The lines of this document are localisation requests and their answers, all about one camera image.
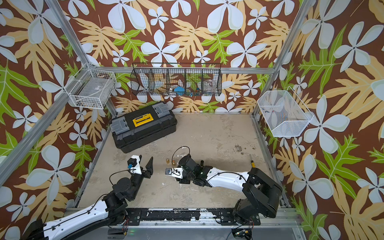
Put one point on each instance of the black wire shelf basket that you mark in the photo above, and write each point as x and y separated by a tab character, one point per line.
197	79

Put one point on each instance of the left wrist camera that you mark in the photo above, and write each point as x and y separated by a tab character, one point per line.
133	163

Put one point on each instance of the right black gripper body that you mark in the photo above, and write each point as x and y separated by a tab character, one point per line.
186	177

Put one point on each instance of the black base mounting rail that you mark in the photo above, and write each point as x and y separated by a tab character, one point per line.
137	216

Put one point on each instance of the blue object in basket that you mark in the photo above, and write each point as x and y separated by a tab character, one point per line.
179	91

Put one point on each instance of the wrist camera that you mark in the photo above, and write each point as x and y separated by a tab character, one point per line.
133	163
175	172

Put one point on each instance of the white wire basket left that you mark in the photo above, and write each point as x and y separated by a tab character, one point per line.
91	87

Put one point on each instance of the black plastic toolbox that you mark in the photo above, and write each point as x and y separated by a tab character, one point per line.
141	127

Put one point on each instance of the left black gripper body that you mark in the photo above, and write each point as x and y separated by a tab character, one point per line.
143	174

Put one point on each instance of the white wire basket right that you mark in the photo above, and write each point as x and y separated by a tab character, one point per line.
286	115

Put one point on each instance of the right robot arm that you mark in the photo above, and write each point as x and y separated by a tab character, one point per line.
262	192

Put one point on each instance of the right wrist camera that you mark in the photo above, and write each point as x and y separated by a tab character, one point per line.
175	172

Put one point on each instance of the white wire basket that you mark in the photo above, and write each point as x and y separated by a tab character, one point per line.
286	115
91	87

